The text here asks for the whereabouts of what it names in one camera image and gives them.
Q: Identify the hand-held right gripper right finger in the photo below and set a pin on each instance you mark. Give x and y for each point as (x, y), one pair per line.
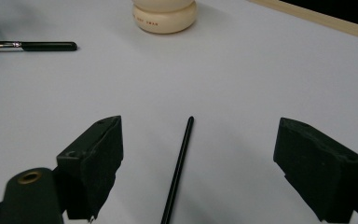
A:
(320, 174)

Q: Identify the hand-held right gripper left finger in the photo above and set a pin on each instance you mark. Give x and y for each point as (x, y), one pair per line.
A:
(96, 161)

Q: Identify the thin black makeup pencil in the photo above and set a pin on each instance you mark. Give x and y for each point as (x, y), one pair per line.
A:
(177, 169)

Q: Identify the black makeup brush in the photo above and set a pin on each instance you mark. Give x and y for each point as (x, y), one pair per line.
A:
(34, 46)

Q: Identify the cream ribbed holder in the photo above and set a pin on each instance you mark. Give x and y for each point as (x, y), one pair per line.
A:
(164, 15)

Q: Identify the wooden table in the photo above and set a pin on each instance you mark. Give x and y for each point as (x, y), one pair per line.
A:
(317, 18)

